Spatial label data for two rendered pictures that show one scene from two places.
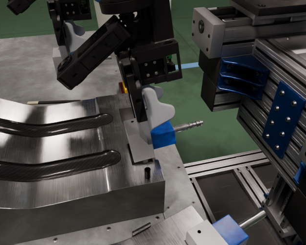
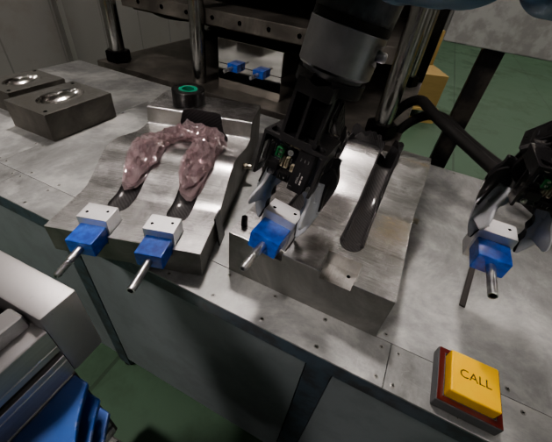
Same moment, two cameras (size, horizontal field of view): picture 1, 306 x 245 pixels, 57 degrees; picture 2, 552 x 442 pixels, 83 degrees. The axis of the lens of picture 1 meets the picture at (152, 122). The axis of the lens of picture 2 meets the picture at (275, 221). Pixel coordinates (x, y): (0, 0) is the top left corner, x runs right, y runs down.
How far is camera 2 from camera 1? 0.60 m
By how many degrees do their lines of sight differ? 85
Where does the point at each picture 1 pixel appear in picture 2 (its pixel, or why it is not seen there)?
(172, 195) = (237, 287)
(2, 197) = not seen: hidden behind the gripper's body
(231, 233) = (149, 245)
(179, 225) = (196, 235)
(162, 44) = (277, 125)
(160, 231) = (205, 224)
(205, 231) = (168, 225)
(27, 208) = not seen: hidden behind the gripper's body
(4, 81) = (542, 260)
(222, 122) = not seen: outside the picture
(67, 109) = (394, 233)
